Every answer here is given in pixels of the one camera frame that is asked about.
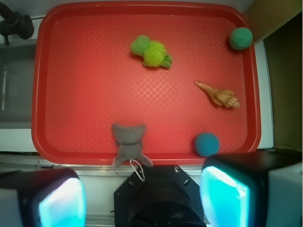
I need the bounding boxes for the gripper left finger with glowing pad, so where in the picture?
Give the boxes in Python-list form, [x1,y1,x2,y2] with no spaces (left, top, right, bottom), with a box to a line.
[0,168,87,227]

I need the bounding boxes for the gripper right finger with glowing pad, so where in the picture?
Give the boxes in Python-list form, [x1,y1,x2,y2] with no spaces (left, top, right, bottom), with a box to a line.
[200,151,303,227]

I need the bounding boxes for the blue foam ball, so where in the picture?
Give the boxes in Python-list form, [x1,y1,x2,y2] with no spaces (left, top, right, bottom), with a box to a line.
[194,132,220,157]

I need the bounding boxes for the grey plush mouse toy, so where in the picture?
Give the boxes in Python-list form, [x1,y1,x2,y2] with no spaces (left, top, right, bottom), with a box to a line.
[111,123,153,182]

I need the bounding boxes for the brown spiral seashell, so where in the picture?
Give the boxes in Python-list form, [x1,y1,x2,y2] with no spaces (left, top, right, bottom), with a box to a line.
[195,80,240,108]

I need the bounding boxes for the red plastic tray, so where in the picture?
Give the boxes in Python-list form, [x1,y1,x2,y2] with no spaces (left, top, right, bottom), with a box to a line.
[32,1,261,166]

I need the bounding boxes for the green foam ball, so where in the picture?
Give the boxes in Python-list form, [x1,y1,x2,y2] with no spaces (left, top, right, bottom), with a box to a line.
[229,27,253,50]

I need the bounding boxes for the green fuzzy turtle toy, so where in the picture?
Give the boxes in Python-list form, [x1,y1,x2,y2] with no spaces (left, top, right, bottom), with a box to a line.
[130,35,172,69]

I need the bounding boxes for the black octagonal mount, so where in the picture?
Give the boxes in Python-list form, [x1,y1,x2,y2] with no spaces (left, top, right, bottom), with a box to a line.
[114,166,206,227]

